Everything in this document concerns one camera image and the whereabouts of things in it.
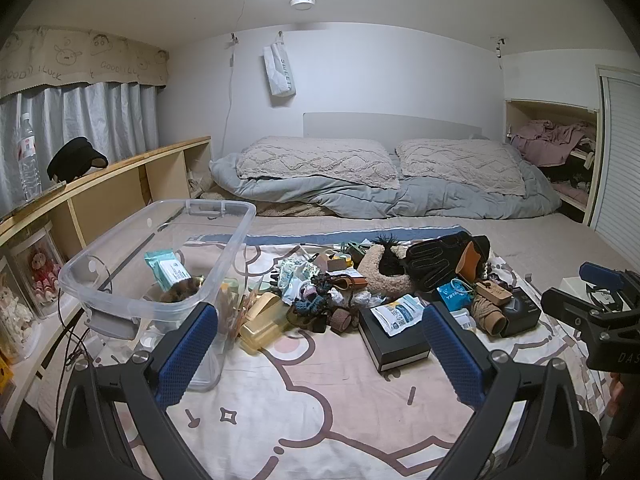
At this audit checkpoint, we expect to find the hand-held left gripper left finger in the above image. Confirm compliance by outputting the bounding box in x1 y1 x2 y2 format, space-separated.
52 304 221 480

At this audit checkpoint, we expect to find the white paper bag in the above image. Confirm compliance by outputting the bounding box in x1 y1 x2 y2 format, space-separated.
262 42 297 97

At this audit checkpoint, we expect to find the clear plastic bag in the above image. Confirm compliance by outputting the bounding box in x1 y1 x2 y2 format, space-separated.
277 257 313 305

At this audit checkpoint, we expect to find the pink cartoon printed blanket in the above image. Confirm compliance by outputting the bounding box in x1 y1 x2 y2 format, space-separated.
25 230 616 480

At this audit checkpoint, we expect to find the dark blue knitted scrunchie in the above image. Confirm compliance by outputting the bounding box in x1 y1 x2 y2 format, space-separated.
292 295 331 331

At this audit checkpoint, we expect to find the white doll in clear jar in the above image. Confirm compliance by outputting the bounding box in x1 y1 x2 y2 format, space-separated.
0 255 38 366

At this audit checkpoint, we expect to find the clear plastic storage box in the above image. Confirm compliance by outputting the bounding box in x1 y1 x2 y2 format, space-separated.
59 199 257 393

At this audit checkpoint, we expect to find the white headboard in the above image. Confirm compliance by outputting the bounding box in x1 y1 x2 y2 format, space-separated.
302 112 483 140

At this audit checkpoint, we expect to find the blue white pouch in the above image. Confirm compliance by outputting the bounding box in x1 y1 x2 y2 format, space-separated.
372 294 426 337

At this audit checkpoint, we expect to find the red doll in clear jar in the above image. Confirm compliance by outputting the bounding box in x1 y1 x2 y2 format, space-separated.
10 225 66 318

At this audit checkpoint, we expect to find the white wall cable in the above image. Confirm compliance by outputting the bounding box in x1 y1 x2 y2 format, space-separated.
222 0 261 143

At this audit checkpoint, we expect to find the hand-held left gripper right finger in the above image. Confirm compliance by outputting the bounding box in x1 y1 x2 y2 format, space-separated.
422 302 608 480

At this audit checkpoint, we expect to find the pink clothes pile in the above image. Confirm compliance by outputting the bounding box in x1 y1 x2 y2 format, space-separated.
510 120 596 166

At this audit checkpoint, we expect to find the black cable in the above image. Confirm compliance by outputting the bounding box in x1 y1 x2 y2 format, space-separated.
56 255 108 376

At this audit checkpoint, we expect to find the white box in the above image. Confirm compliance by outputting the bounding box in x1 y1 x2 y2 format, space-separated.
560 277 601 311

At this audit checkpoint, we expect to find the tan rope coil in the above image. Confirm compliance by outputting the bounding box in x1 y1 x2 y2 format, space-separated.
472 296 508 336

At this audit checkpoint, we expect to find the wooden tag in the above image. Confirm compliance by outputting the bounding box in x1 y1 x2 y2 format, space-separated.
472 280 511 306

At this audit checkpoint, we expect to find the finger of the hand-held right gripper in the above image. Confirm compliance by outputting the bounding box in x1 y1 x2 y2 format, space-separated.
541 286 603 328
579 261 627 286

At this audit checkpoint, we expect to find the dark hard case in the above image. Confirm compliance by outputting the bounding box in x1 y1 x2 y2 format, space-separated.
500 287 541 338

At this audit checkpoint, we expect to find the yellow translucent plastic case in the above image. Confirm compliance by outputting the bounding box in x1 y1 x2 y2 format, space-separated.
240 292 296 353

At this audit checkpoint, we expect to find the black feather hair tie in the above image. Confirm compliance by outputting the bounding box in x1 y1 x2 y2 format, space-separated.
375 234 407 276

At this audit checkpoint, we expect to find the beige textured pillow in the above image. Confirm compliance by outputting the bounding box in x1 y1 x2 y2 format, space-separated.
236 136 401 191
395 139 528 197

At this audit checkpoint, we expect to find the black box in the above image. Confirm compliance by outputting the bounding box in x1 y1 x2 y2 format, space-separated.
358 305 432 372

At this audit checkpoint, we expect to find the green plastic toy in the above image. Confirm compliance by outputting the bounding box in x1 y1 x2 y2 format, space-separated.
341 241 373 261

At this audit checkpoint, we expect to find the clear water bottle red label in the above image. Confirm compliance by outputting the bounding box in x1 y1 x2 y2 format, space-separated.
17 112 43 203

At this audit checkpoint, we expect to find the white shutter door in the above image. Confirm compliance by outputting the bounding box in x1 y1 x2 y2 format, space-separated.
590 65 640 256

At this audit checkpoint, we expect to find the black glove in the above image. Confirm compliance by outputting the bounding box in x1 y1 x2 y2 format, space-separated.
402 232 493 293

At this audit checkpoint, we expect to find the small blue packet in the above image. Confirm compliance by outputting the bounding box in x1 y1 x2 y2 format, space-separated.
437 280 473 307

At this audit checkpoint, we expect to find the person's right forearm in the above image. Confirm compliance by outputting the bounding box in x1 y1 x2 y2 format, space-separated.
606 375 626 421

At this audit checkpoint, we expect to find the brown furry scrunchie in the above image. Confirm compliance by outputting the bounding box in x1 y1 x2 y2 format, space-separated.
159 280 203 305

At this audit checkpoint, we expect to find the black visor cap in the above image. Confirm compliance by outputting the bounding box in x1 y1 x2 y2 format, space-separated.
47 136 109 181

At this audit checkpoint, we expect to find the white wall closet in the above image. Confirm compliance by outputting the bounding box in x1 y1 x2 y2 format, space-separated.
504 97 601 226

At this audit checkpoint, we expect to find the wooden shelf unit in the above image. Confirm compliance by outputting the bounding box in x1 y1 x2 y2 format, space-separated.
0 136 213 396

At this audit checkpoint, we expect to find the beige cartoon valance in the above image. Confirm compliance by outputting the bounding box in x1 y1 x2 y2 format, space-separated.
0 27 170 98

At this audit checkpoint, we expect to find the grey duvet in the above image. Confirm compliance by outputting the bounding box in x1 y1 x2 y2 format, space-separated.
209 152 563 220

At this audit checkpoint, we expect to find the beige mattress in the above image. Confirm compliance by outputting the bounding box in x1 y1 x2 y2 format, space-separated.
25 205 621 411

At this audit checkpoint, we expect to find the silver grey curtain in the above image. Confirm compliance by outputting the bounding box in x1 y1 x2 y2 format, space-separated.
0 82 161 216

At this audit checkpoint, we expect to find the teal wet wipes pack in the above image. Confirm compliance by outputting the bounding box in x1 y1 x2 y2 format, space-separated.
144 250 193 293

